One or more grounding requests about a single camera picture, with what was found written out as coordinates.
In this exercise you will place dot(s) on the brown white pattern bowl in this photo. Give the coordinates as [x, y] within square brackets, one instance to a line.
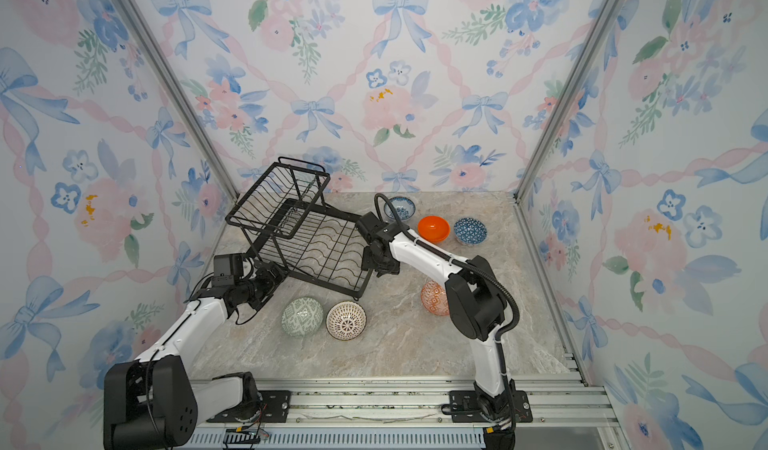
[346, 320]

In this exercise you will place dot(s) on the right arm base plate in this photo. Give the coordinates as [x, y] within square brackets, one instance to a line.
[474, 406]

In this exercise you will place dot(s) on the aluminium mounting rail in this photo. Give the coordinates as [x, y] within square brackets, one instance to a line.
[406, 414]

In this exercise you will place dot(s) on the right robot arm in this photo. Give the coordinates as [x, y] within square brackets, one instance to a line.
[480, 307]

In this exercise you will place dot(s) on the black wire dish rack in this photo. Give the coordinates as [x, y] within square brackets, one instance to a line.
[287, 221]

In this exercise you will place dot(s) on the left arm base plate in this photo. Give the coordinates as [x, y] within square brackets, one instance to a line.
[269, 406]

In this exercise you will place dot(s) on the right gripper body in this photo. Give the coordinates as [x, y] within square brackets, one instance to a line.
[369, 263]

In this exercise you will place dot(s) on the aluminium corner post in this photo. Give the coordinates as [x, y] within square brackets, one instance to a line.
[572, 87]
[129, 10]

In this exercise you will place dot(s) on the blue triangle pattern bowl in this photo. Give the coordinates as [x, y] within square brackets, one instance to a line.
[470, 231]

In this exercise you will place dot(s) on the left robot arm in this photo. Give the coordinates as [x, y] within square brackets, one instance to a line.
[150, 402]

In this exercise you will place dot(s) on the orange plastic bowl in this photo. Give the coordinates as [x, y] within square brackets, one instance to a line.
[434, 228]

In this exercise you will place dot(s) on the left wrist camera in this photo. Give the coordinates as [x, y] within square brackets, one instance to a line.
[228, 269]

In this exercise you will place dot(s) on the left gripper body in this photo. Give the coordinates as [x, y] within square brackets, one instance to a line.
[255, 289]

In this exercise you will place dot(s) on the green geometric pattern bowl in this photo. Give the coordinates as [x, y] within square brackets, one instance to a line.
[302, 317]

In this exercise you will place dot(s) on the blue floral bowl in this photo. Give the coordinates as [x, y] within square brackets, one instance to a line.
[404, 207]

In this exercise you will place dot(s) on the right aluminium corner post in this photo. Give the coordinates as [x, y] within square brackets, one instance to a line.
[572, 87]

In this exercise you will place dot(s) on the red geometric pattern bowl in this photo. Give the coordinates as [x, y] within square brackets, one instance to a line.
[434, 299]

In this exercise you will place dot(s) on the left aluminium corner post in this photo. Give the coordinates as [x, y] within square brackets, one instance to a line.
[129, 10]

